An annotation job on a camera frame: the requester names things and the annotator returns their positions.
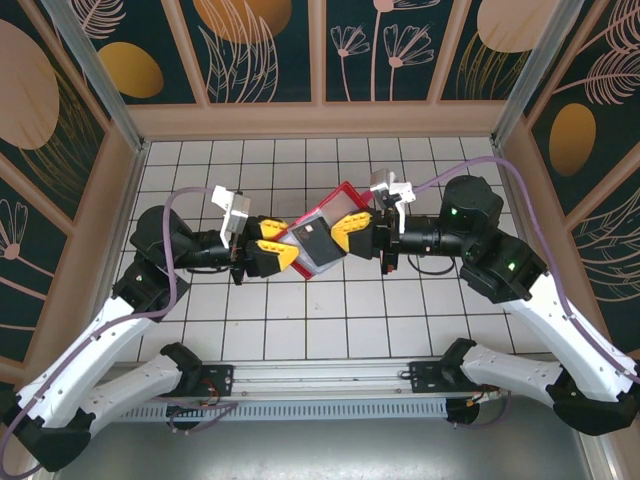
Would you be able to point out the black credit card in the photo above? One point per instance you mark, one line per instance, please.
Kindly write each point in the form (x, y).
(320, 245)

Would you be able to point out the red card holder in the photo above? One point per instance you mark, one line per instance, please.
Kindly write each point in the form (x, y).
(335, 202)

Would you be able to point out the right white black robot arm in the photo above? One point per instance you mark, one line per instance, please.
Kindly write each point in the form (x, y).
(540, 310)

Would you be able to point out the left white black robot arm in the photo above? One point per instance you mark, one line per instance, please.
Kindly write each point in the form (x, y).
(90, 350)

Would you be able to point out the grey metal sheet panel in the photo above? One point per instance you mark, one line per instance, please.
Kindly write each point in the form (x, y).
(320, 450)

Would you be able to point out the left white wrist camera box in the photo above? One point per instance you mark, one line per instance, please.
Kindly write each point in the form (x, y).
(232, 210)

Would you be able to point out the aluminium mounting rail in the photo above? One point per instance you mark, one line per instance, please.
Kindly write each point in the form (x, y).
(320, 375)

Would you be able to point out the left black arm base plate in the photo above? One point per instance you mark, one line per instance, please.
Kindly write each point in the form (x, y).
(220, 377)

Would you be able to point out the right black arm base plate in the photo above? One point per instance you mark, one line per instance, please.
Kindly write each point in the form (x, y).
(425, 377)

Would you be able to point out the aluminium corner post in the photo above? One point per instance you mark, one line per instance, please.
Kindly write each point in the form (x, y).
(105, 85)
(536, 75)

